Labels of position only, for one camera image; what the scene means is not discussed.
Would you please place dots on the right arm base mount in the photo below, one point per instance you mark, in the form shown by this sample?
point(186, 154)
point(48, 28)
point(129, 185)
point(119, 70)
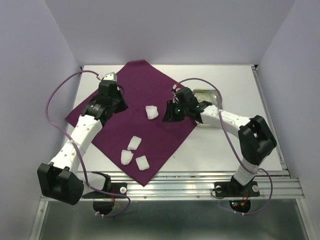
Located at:
point(240, 195)

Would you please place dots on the white gauze pad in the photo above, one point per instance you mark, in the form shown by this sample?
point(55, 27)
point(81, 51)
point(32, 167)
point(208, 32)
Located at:
point(126, 157)
point(142, 163)
point(134, 143)
point(152, 112)

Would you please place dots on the aluminium rail frame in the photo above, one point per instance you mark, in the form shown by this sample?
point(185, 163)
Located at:
point(177, 205)

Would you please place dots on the packaged gauze bag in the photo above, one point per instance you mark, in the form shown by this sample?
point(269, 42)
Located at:
point(206, 96)

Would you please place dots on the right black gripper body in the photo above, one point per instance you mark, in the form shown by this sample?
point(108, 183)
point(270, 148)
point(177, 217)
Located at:
point(175, 111)

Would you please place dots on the stainless steel tray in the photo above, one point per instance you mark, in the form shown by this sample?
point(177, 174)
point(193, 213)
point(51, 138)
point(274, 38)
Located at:
point(214, 91)

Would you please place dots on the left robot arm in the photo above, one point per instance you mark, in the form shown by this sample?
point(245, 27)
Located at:
point(58, 179)

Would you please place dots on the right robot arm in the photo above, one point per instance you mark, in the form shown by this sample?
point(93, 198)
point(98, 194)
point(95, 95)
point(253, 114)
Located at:
point(255, 137)

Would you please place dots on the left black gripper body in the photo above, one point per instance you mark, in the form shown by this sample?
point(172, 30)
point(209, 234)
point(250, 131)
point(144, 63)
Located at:
point(118, 103)

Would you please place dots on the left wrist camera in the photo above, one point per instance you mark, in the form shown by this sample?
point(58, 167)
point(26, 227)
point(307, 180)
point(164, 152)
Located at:
point(110, 77)

